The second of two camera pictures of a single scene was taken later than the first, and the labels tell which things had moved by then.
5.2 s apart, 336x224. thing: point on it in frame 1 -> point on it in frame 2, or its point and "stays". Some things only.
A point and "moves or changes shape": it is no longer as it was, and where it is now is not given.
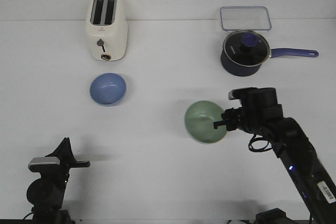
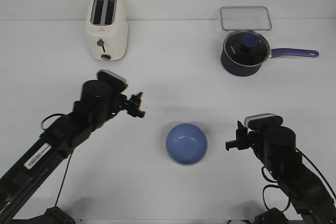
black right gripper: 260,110 -> 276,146
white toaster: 106,27 stays
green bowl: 199,120 -> 184,163
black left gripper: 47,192 -> 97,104
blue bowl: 108,89 moves or changes shape
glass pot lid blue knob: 247,48 stays
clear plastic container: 245,18 stays
